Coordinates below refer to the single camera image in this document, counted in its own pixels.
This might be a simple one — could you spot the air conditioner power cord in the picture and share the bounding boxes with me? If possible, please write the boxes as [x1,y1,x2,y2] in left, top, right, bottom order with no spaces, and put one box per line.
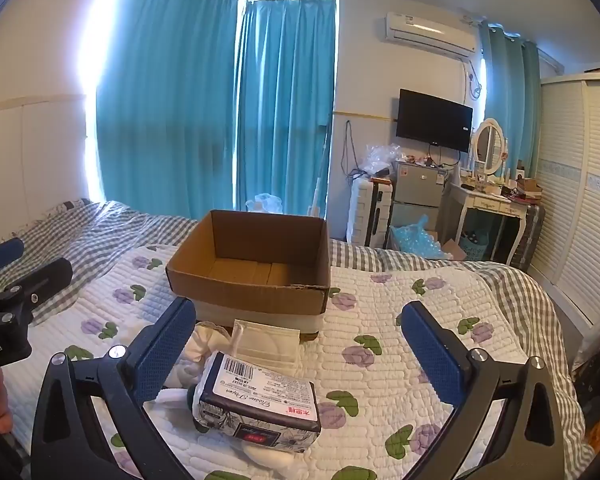
[467,59,483,99]

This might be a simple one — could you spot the white dressing table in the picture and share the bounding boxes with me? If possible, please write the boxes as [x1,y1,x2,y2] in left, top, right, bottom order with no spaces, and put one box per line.
[437,179,532,267]

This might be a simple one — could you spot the grey mini fridge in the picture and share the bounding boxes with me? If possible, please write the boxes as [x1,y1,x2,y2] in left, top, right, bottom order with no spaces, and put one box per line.
[388,158,449,252]

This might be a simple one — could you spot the wide teal curtain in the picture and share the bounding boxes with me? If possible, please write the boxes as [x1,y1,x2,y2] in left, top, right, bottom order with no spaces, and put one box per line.
[96,0,247,222]

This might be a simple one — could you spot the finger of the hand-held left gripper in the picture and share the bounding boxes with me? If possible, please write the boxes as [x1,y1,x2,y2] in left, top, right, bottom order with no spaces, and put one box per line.
[0,257,74,317]
[0,237,25,276]

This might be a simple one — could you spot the teal curtain beside wardrobe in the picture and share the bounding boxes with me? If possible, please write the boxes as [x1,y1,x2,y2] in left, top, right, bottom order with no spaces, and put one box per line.
[480,22,544,181]

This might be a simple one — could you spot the white flowered quilt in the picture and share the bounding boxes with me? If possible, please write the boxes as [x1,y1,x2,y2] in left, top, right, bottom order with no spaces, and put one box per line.
[0,244,597,480]

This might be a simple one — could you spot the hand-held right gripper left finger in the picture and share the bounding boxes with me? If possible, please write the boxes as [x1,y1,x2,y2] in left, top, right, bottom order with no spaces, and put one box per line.
[30,296,198,480]

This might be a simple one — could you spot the boxes on dressing table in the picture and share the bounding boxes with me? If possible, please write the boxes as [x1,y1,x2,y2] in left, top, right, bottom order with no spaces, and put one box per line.
[500,176,544,204]

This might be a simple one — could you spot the white mop handle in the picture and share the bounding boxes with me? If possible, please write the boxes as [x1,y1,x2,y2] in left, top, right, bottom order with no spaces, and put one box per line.
[307,124,332,219]

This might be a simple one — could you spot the black wall television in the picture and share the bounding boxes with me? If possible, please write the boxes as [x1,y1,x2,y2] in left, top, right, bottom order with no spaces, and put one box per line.
[395,88,474,154]

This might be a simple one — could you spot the clear plastic bag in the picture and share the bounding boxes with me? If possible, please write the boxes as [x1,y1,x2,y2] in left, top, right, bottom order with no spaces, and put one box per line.
[362,142,404,179]

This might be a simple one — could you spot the cream cloth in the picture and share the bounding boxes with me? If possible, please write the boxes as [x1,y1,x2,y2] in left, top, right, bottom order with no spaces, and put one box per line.
[194,322,235,357]

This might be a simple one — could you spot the blue bubble wrap bag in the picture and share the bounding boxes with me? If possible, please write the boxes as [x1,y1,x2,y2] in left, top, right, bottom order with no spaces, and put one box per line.
[388,214,454,261]

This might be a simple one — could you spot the dark blue tissue pack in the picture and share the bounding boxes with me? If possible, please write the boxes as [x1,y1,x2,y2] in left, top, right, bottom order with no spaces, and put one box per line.
[192,351,323,454]

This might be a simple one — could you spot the hanging cables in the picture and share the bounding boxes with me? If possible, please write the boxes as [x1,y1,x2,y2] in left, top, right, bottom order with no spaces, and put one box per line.
[340,120,367,182]

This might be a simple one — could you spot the brown cardboard box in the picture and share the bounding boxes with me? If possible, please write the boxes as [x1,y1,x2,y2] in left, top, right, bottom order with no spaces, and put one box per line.
[165,209,332,343]

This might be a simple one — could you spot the white slatted wardrobe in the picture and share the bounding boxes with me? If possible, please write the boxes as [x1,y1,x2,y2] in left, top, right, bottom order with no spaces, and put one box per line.
[526,72,600,332]

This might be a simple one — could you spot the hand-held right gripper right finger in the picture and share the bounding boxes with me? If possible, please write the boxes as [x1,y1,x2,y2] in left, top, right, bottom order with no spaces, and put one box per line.
[400,301,566,480]

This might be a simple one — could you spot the blue basket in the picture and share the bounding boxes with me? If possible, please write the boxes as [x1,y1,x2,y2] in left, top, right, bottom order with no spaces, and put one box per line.
[458,236,489,263]

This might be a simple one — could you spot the flat cardboard piece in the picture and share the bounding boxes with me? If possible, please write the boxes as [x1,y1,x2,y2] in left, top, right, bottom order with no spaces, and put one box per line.
[440,237,469,261]

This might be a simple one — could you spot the white oval vanity mirror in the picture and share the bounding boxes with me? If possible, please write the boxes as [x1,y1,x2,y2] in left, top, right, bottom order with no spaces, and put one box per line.
[472,118,509,182]

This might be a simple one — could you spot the narrow teal curtain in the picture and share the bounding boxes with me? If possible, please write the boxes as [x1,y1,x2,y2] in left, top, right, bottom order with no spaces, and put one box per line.
[235,0,339,226]

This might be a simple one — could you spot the dark grey case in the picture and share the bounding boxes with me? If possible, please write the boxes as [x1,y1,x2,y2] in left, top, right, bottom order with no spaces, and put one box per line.
[509,202,546,272]

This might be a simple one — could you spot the white suitcase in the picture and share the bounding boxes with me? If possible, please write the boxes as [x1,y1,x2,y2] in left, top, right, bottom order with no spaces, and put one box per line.
[347,177,396,249]

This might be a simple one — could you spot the clear face mask pack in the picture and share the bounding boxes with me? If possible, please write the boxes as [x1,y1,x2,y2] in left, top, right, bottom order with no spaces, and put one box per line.
[231,318,302,368]

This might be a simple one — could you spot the white air conditioner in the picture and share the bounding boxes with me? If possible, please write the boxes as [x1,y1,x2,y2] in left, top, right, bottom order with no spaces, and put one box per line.
[383,11,482,64]

